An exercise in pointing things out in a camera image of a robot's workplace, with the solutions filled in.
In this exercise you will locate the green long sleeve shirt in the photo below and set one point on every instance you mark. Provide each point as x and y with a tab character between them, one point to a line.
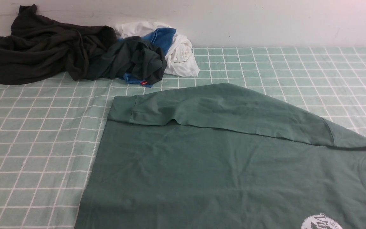
223	157

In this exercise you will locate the white crumpled garment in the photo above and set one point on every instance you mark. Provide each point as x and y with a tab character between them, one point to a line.
180	58

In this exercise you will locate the dark green crumpled garment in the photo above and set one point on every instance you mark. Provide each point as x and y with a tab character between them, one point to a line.
135	56

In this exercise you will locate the blue crumpled garment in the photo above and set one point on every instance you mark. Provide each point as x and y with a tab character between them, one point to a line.
161	37

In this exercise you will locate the green checkered tablecloth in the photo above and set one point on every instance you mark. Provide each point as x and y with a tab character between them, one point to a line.
50	130

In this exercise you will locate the dark olive crumpled garment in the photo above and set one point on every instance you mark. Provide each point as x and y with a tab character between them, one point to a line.
39	48

